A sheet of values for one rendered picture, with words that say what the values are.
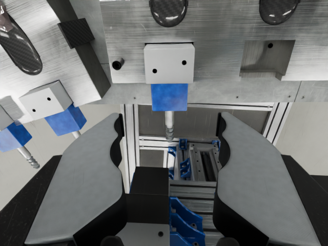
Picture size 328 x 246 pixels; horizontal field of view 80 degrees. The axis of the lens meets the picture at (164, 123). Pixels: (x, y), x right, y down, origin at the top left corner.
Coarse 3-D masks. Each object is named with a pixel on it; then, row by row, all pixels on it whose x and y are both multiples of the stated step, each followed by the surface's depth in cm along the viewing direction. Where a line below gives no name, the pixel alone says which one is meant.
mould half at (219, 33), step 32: (128, 0) 20; (192, 0) 19; (224, 0) 19; (256, 0) 19; (320, 0) 19; (128, 32) 21; (160, 32) 21; (192, 32) 21; (224, 32) 21; (256, 32) 21; (288, 32) 21; (320, 32) 21; (128, 64) 23; (224, 64) 22; (288, 64) 22; (320, 64) 22
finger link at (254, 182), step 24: (240, 144) 9; (264, 144) 9; (240, 168) 8; (264, 168) 8; (216, 192) 7; (240, 192) 7; (264, 192) 7; (288, 192) 7; (216, 216) 7; (240, 216) 6; (264, 216) 6; (288, 216) 6; (240, 240) 6; (264, 240) 5; (288, 240) 5; (312, 240) 5
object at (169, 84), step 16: (144, 48) 19; (160, 48) 19; (176, 48) 19; (192, 48) 19; (144, 64) 20; (160, 64) 20; (176, 64) 20; (192, 64) 20; (160, 80) 21; (176, 80) 21; (192, 80) 21; (160, 96) 23; (176, 96) 23
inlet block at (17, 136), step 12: (0, 108) 30; (0, 120) 29; (12, 120) 31; (0, 132) 31; (12, 132) 31; (24, 132) 33; (0, 144) 32; (12, 144) 32; (24, 144) 32; (24, 156) 34; (36, 168) 36
